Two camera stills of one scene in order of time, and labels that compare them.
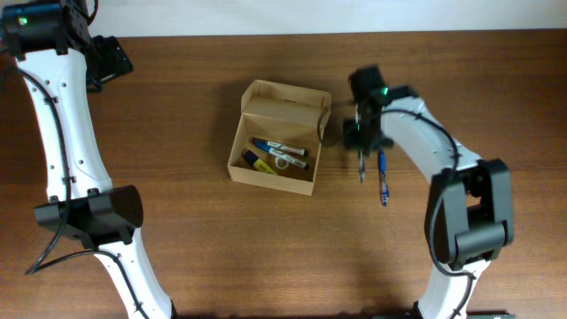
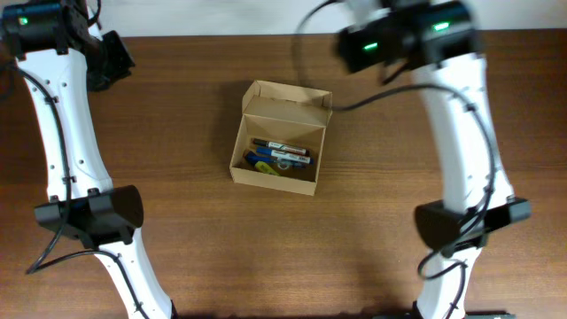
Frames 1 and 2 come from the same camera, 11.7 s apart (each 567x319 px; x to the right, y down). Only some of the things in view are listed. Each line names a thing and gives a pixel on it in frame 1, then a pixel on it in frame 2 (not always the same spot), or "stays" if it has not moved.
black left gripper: x=112 y=62 stays
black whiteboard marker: x=297 y=151 stays
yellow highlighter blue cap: x=257 y=162 stays
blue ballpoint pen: x=383 y=170 → x=254 y=158
